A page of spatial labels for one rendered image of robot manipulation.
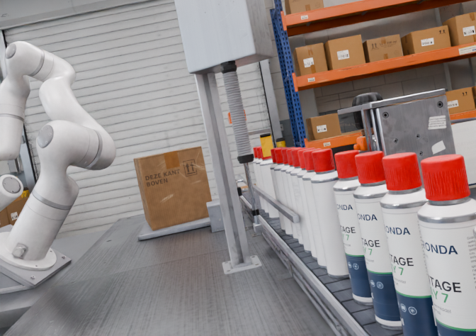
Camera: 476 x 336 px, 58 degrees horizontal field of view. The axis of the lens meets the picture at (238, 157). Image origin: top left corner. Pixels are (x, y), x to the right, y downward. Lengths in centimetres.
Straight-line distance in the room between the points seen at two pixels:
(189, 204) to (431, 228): 130
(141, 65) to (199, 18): 455
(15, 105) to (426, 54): 419
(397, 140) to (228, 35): 44
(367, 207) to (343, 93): 509
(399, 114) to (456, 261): 29
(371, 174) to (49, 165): 95
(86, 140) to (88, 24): 452
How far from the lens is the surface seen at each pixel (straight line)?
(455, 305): 40
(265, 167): 121
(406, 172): 45
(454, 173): 38
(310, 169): 75
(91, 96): 561
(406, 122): 63
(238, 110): 88
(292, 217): 84
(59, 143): 124
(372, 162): 51
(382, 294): 55
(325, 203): 70
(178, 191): 161
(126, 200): 553
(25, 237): 138
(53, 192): 133
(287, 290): 85
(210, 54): 93
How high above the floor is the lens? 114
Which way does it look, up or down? 3 degrees down
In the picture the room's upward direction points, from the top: 11 degrees counter-clockwise
